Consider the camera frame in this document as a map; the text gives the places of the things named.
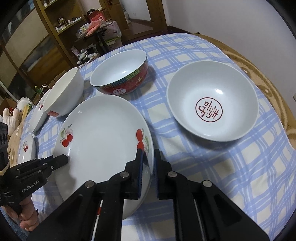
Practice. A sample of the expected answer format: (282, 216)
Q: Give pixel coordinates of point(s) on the brown floral blanket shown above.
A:
(271, 141)

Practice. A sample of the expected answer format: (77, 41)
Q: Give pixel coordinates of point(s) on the left hand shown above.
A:
(28, 218)

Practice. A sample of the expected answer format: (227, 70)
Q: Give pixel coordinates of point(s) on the small cherry plate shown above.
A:
(38, 116)
(28, 149)

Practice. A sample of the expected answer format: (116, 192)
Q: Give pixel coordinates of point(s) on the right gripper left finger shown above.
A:
(95, 210)

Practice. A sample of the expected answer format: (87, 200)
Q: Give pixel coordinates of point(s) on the pink plush toy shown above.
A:
(12, 121)

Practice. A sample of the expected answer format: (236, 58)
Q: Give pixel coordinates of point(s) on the white bowl red emblem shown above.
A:
(213, 100)

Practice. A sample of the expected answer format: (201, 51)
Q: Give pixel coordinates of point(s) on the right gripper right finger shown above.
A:
(201, 210)

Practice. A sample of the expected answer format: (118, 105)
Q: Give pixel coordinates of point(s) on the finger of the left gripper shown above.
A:
(51, 163)

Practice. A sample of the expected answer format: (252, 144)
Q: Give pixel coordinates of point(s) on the red rimmed bowl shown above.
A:
(121, 73)

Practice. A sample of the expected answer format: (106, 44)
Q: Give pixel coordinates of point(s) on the large cherry plate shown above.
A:
(100, 136)

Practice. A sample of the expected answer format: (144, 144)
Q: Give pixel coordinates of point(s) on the wicker basket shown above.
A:
(87, 55)

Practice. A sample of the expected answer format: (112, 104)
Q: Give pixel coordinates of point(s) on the white cartoon bowl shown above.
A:
(65, 94)

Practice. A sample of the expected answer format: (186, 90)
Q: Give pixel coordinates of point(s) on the red paper bag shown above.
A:
(97, 16)

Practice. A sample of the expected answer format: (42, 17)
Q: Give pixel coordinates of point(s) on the small cherry plate front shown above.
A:
(28, 149)

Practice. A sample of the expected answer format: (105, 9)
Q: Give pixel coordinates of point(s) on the small black table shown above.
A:
(100, 36)

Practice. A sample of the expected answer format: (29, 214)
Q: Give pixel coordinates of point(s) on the wooden door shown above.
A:
(136, 18)

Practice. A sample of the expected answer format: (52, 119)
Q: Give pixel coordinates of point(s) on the wooden wardrobe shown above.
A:
(36, 42)

